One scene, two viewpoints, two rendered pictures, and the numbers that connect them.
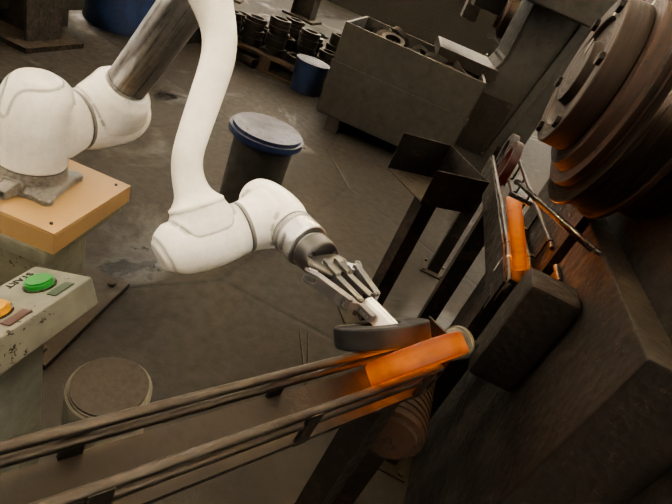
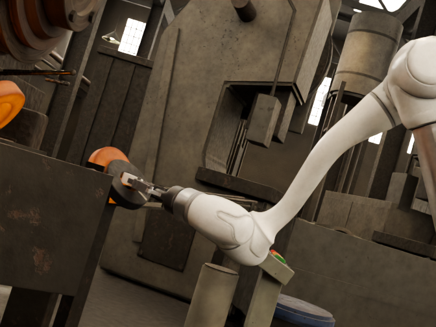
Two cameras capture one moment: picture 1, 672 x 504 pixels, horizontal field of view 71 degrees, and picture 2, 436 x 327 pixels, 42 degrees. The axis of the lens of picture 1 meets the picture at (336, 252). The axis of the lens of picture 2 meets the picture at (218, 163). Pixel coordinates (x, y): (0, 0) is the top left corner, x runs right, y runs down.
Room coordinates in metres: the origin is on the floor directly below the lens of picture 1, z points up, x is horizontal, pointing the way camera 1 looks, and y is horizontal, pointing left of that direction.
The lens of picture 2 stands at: (2.24, 0.03, 0.73)
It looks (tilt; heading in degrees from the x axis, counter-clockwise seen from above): 3 degrees up; 177
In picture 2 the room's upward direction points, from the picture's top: 17 degrees clockwise
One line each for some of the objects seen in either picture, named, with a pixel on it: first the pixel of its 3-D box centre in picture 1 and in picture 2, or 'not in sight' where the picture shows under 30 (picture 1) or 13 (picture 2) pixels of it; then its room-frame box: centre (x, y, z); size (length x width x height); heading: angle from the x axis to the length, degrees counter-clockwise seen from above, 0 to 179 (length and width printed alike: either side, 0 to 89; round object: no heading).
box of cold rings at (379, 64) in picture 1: (401, 91); not in sight; (3.83, 0.04, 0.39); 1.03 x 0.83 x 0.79; 89
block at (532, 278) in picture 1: (521, 332); (10, 154); (0.79, -0.39, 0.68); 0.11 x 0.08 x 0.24; 85
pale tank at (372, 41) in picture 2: not in sight; (342, 142); (-7.55, 2.49, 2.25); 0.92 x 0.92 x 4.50
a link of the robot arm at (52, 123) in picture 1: (38, 118); not in sight; (0.97, 0.78, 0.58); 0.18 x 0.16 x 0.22; 165
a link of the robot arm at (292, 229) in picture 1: (301, 240); (190, 206); (0.76, 0.07, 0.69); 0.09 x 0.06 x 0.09; 140
